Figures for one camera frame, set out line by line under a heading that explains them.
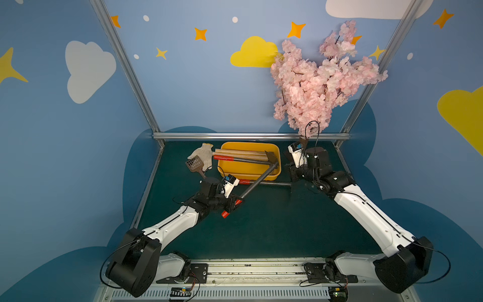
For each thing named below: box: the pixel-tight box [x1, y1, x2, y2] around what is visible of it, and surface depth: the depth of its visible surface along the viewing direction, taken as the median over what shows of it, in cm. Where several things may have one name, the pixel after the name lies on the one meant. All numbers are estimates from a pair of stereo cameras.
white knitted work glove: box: [187, 142, 214, 172], surface depth 117 cm
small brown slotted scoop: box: [184, 155, 207, 180], surface depth 110 cm
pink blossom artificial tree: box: [270, 20, 389, 139], surface depth 72 cm
